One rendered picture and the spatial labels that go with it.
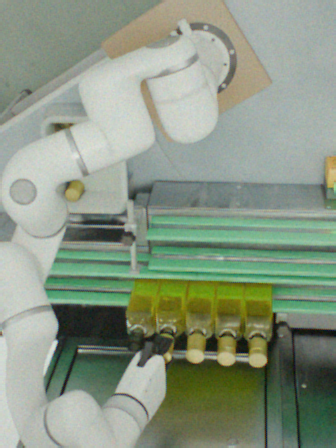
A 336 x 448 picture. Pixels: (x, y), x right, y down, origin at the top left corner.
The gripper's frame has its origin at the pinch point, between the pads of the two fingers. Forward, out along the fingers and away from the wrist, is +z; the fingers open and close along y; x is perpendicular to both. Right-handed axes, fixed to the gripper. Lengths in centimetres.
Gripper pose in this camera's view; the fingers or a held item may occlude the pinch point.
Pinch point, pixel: (162, 353)
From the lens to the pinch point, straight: 125.5
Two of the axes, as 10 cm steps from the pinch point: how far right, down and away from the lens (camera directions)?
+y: -0.2, -8.7, -5.0
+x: -9.3, -1.6, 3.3
